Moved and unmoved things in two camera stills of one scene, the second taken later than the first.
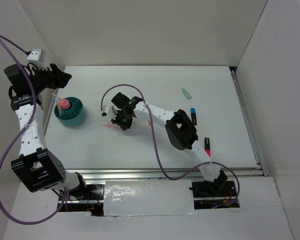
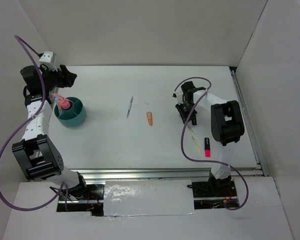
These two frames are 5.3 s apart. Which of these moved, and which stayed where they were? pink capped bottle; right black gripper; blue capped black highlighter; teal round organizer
Moved: right black gripper
Stayed: teal round organizer; pink capped bottle; blue capped black highlighter
